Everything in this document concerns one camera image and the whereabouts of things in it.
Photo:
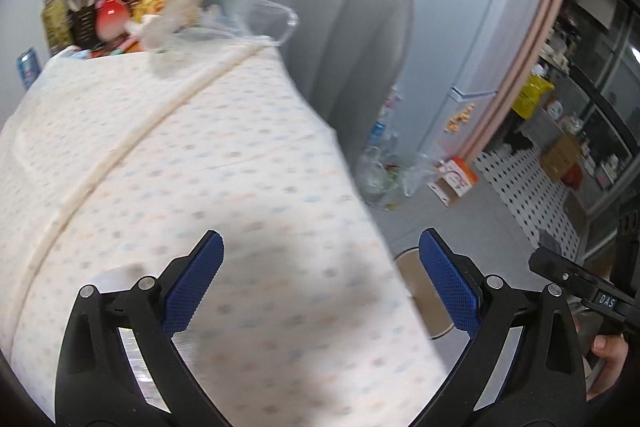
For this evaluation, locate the grey chair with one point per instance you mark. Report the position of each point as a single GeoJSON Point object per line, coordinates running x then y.
{"type": "Point", "coordinates": [350, 47]}

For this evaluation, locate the red round vase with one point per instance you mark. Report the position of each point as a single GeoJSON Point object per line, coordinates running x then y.
{"type": "Point", "coordinates": [112, 17]}

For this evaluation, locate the orange and white box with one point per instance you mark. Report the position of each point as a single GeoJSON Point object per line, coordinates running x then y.
{"type": "Point", "coordinates": [457, 179]}

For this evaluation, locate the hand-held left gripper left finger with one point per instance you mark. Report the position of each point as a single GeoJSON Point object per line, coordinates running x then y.
{"type": "Point", "coordinates": [195, 277]}

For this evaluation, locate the clear plastic bag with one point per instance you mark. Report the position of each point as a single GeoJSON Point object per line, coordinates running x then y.
{"type": "Point", "coordinates": [240, 14]}

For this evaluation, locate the black chopstick holder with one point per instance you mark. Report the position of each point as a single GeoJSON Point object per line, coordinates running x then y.
{"type": "Point", "coordinates": [84, 26]}

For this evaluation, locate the white dotted floor mat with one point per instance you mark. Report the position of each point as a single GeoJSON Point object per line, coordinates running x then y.
{"type": "Point", "coordinates": [530, 197]}

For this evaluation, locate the yellow oil bottle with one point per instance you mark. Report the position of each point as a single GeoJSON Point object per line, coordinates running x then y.
{"type": "Point", "coordinates": [55, 24]}

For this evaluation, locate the plastic bag of bottles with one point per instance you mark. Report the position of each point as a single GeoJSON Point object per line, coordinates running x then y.
{"type": "Point", "coordinates": [395, 172]}

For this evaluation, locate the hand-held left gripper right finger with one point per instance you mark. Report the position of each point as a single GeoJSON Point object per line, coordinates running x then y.
{"type": "Point", "coordinates": [450, 287]}

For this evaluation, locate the person's right hand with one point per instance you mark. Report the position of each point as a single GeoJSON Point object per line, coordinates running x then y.
{"type": "Point", "coordinates": [612, 357]}

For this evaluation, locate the white fridge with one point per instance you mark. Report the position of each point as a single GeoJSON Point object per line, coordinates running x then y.
{"type": "Point", "coordinates": [480, 32]}

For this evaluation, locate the round wooden stool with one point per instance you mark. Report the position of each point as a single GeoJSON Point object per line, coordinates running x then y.
{"type": "Point", "coordinates": [425, 297]}

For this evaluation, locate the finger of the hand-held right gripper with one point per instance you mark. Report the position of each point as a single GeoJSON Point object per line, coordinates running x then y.
{"type": "Point", "coordinates": [575, 282]}

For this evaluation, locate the blue drink can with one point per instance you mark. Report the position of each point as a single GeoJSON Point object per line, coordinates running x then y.
{"type": "Point", "coordinates": [28, 68]}

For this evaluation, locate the dotted cream tablecloth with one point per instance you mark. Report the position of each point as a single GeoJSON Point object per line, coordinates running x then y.
{"type": "Point", "coordinates": [225, 167]}

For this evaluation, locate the letter fridge magnets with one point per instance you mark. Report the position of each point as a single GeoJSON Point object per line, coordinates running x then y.
{"type": "Point", "coordinates": [460, 118]}

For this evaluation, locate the cardboard box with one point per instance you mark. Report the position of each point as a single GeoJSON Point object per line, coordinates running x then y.
{"type": "Point", "coordinates": [560, 157]}

